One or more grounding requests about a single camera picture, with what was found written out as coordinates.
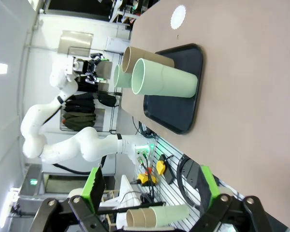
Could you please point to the white scalloped paper coaster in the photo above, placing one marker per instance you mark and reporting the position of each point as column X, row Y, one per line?
column 178, row 17

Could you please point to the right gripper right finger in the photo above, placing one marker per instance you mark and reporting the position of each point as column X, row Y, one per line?
column 207, row 188

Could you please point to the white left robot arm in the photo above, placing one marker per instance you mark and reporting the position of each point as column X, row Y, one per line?
column 62, row 147

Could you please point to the tall mint green cup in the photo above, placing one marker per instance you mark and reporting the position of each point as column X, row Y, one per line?
column 122, row 78
column 169, row 79
column 171, row 215

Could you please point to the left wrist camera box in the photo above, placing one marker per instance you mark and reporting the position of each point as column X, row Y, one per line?
column 73, row 65

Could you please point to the black plastic tray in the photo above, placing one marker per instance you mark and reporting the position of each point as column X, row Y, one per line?
column 174, row 113

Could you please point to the rack of dark clothes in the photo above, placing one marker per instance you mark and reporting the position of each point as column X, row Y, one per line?
column 82, row 108

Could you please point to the yellow emergency stop box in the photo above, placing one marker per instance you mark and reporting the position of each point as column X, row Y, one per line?
column 162, row 165

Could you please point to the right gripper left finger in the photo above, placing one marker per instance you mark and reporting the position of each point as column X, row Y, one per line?
column 93, row 193

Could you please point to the yellow red emergency button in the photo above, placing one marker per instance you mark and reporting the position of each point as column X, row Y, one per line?
column 147, row 178

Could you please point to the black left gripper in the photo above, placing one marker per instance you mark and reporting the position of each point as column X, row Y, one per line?
column 86, row 67

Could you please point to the black power adapter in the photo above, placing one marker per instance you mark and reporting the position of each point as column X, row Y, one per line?
column 172, row 175

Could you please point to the tall brown cup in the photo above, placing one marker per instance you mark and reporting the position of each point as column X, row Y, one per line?
column 147, row 56
column 137, row 216

